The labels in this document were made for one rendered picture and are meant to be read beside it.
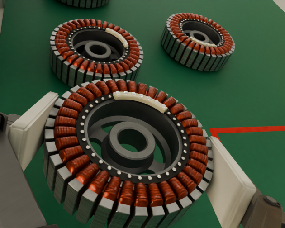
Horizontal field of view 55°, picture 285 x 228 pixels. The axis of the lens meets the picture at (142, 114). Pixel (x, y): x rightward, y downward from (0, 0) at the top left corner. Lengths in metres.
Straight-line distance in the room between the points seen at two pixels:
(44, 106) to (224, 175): 0.11
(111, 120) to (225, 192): 0.10
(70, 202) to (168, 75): 0.27
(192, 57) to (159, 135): 0.21
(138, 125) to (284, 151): 0.24
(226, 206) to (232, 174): 0.02
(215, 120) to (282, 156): 0.09
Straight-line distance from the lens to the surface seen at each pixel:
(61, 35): 0.34
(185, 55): 0.40
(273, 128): 0.41
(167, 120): 0.20
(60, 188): 0.16
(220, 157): 0.18
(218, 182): 0.18
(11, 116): 0.17
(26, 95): 0.32
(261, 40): 0.60
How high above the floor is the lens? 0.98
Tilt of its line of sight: 46 degrees down
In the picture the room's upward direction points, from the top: 22 degrees clockwise
